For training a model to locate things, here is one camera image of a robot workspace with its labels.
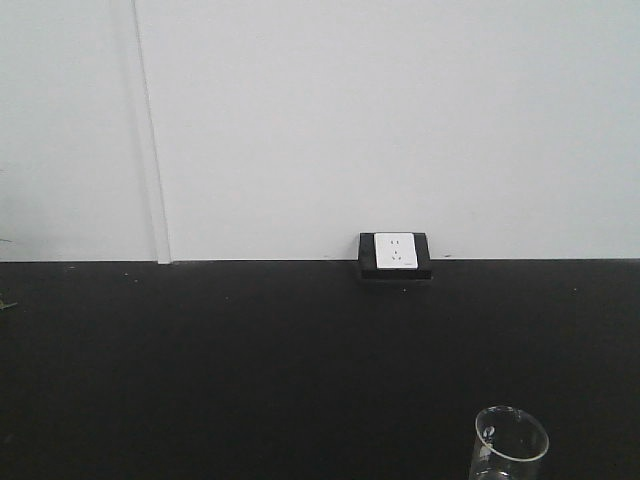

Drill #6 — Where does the black socket mounting box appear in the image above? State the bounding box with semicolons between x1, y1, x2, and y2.
357;232;433;283

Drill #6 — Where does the clear glass beaker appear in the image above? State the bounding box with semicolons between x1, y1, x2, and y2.
468;405;550;480

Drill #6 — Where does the white wall power socket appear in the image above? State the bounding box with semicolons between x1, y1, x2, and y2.
373;232;418;270

